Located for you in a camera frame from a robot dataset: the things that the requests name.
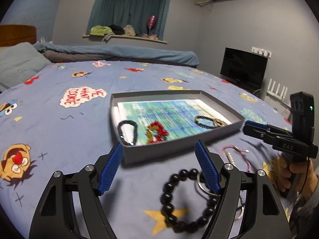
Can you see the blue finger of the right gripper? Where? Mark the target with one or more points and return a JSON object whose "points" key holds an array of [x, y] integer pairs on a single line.
{"points": [[258, 133], [256, 125]]}

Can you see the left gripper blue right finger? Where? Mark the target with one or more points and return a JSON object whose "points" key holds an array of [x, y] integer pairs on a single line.
{"points": [[211, 164]]}

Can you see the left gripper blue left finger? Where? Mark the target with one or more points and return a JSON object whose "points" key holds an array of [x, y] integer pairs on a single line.
{"points": [[107, 166]]}

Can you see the silver metal ring bangle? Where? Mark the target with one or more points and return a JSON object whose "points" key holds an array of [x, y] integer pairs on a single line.
{"points": [[201, 182]]}

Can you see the plaid sleeve right forearm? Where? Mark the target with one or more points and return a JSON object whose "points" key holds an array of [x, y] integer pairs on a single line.
{"points": [[304, 219]]}

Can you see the right hand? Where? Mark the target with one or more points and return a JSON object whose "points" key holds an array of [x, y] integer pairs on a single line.
{"points": [[308, 180]]}

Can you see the white wifi router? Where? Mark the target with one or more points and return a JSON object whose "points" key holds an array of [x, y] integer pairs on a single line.
{"points": [[276, 94]]}

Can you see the black television screen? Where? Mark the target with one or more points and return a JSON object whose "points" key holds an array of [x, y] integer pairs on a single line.
{"points": [[245, 68]]}

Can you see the blue green printed paper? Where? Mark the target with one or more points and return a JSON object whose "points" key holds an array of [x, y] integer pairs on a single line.
{"points": [[146, 122]]}

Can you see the grey shallow cardboard box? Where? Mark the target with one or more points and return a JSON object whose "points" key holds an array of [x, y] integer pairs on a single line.
{"points": [[138, 154]]}

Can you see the blue folded blanket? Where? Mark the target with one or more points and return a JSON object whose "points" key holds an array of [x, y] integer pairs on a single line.
{"points": [[80, 53]]}

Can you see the pink balloon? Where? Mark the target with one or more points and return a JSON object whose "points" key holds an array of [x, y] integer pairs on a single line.
{"points": [[151, 22]]}

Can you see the wooden window sill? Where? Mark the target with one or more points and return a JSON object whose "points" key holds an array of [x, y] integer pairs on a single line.
{"points": [[128, 37]]}

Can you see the grey blue pillow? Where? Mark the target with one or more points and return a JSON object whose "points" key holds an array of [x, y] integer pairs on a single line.
{"points": [[19, 63]]}

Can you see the green cloth on sill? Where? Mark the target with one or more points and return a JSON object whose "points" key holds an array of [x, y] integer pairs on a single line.
{"points": [[101, 31]]}

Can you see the black cloth on sill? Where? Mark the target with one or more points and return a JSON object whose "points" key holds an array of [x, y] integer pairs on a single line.
{"points": [[117, 30]]}

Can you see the beige cloth on sill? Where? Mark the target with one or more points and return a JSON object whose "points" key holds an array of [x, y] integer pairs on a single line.
{"points": [[129, 31]]}

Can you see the wooden headboard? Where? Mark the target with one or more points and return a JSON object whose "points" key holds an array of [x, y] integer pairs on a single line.
{"points": [[15, 34]]}

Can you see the teal window curtain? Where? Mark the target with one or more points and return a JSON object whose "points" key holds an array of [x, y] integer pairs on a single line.
{"points": [[132, 12]]}

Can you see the white wall socket strip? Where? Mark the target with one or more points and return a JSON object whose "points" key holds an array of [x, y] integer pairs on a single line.
{"points": [[261, 52]]}

